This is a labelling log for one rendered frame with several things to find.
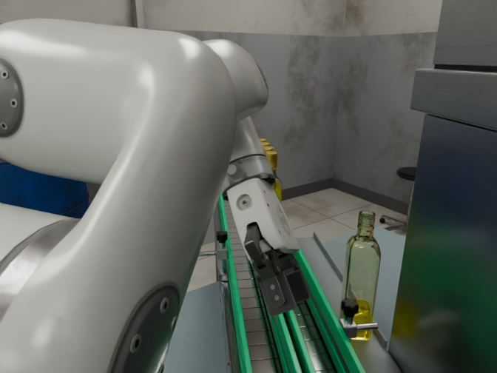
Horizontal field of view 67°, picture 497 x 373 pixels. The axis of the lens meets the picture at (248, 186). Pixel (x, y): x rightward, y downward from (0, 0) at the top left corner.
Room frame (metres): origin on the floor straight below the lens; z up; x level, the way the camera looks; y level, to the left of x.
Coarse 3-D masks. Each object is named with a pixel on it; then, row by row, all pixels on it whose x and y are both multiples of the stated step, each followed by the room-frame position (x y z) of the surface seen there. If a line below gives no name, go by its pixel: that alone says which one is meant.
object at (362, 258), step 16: (368, 224) 0.61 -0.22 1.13; (352, 240) 0.62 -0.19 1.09; (368, 240) 0.61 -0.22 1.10; (352, 256) 0.60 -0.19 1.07; (368, 256) 0.60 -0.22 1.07; (352, 272) 0.60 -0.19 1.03; (368, 272) 0.60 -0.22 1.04; (352, 288) 0.60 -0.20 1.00; (368, 288) 0.60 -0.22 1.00; (368, 304) 0.59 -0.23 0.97; (368, 320) 0.59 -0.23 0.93; (368, 336) 0.59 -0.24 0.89
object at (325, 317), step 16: (304, 256) 0.78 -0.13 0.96; (304, 272) 0.74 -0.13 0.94; (320, 288) 0.65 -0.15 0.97; (320, 304) 0.62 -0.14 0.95; (320, 320) 0.62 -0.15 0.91; (336, 320) 0.55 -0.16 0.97; (336, 336) 0.53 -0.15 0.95; (336, 352) 0.53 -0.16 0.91; (352, 352) 0.47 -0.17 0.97; (336, 368) 0.52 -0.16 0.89; (352, 368) 0.46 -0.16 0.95
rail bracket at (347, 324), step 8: (344, 304) 0.54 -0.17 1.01; (352, 304) 0.54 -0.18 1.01; (344, 312) 0.53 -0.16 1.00; (352, 312) 0.53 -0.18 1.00; (344, 320) 0.54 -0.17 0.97; (352, 320) 0.54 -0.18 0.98; (344, 328) 0.53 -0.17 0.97; (352, 328) 0.53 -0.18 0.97; (360, 328) 0.54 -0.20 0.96; (368, 328) 0.54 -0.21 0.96; (376, 328) 0.54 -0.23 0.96; (352, 336) 0.53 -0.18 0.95
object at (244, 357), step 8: (224, 208) 1.08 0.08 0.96; (224, 216) 1.01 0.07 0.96; (224, 224) 0.96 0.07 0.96; (232, 256) 0.78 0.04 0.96; (232, 264) 0.74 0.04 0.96; (232, 272) 0.71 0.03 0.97; (232, 280) 0.68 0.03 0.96; (232, 288) 0.67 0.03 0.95; (232, 296) 0.70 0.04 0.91; (232, 304) 0.68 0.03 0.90; (240, 304) 0.60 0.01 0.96; (240, 312) 0.57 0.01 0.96; (240, 320) 0.55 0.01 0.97; (240, 328) 0.53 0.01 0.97; (240, 336) 0.51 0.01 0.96; (240, 344) 0.51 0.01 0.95; (240, 352) 0.53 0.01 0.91; (248, 352) 0.48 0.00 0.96; (240, 360) 0.52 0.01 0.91; (248, 360) 0.46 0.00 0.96; (240, 368) 0.52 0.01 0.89; (248, 368) 0.44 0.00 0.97
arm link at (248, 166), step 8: (240, 160) 0.46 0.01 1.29; (248, 160) 0.46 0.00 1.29; (256, 160) 0.46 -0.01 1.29; (264, 160) 0.47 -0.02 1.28; (232, 168) 0.44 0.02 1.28; (240, 168) 0.45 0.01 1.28; (248, 168) 0.45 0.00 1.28; (256, 168) 0.46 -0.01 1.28; (264, 168) 0.46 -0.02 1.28; (232, 176) 0.44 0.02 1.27; (240, 176) 0.44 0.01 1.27; (248, 176) 0.45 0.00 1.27; (224, 184) 0.46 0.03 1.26; (232, 184) 0.45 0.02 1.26
